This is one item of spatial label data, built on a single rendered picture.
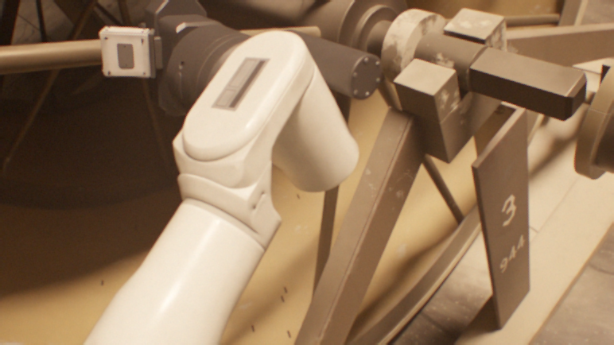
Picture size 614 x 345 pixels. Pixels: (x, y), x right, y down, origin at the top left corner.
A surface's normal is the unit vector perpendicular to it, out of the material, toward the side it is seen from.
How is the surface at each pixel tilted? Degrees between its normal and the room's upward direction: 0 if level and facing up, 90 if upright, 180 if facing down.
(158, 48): 90
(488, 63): 0
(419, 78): 0
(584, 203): 0
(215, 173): 50
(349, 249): 35
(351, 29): 90
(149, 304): 20
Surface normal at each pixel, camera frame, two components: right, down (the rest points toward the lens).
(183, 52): -0.55, -0.34
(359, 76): 0.65, 0.40
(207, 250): 0.20, -0.31
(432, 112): -0.67, 0.70
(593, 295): -0.36, -0.59
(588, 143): -0.75, 0.50
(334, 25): -0.71, 0.00
